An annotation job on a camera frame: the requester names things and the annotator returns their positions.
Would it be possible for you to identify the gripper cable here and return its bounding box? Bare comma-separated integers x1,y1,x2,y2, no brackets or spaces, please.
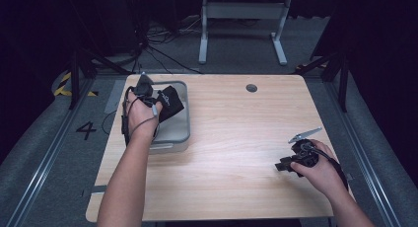
309,146,350,191
121,86,160,146

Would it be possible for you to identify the black cloth garment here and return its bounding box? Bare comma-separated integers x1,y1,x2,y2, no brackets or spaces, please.
154,85,185,123

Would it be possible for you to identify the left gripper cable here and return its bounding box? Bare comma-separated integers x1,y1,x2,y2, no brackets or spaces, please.
121,86,160,146

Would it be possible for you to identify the person's right hand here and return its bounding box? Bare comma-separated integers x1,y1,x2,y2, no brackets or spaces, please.
290,139,345,196

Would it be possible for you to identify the metal floor rail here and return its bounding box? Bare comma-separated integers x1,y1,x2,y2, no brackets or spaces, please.
323,82,402,227
5,78,97,227

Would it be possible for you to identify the grey plastic storage bin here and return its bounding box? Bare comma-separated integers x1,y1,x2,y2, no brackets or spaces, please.
122,80,192,155

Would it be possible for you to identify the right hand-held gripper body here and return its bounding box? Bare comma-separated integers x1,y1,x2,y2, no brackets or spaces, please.
288,126,323,169

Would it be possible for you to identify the black tripod stand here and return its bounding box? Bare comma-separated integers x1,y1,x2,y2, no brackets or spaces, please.
295,51,350,114
67,48,133,111

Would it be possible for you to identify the bundle of floor cables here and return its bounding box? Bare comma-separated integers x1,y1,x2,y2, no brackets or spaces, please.
129,18,205,75

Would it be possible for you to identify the person's left hand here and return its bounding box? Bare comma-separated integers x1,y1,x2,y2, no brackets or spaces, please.
126,90,164,143

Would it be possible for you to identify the white metal stand frame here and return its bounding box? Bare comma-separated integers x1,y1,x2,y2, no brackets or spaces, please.
198,0,293,66

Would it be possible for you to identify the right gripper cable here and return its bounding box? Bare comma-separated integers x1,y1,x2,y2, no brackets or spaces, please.
309,146,350,191

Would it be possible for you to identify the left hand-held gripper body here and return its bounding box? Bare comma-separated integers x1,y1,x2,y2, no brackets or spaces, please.
131,72,162,109

